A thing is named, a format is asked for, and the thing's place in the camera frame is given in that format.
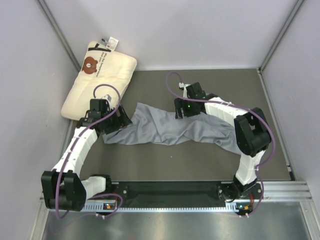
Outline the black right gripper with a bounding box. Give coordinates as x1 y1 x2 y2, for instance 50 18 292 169
174 96 200 120

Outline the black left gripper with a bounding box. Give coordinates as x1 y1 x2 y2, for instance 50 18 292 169
101 104 132 134

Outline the grey fabric pillowcase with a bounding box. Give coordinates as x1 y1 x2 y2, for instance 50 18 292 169
102 103 241 155

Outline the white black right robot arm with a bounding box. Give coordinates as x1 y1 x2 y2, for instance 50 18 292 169
174 97 272 198

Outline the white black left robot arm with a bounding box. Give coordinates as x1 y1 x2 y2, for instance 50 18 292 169
41 100 132 212

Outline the cream bear print pillow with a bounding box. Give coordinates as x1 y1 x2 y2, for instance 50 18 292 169
61 41 137 121

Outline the white pillow care tag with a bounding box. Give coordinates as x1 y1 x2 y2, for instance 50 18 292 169
101 36 119 52

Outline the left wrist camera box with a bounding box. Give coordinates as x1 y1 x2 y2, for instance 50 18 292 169
86 96 111 122

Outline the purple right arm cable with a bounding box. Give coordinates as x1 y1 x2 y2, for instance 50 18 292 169
166 72 277 218

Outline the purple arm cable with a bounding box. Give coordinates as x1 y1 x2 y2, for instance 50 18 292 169
166 72 277 218
54 84 124 220

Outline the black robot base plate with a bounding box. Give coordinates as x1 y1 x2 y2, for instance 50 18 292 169
84 180 265 201

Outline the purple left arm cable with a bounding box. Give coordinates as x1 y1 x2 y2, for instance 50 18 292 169
54 84 124 220

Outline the slotted grey cable duct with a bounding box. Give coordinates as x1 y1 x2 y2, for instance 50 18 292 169
81 200 250 213

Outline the aluminium front frame rail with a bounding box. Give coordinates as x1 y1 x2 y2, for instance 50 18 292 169
39 181 313 202

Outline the left rear aluminium post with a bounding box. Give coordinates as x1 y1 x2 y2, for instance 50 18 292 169
35 0 81 71

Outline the aluminium post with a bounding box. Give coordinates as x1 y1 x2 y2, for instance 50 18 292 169
257 0 306 75
35 0 81 71

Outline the right rear aluminium post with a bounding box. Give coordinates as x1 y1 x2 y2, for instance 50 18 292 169
257 0 306 75

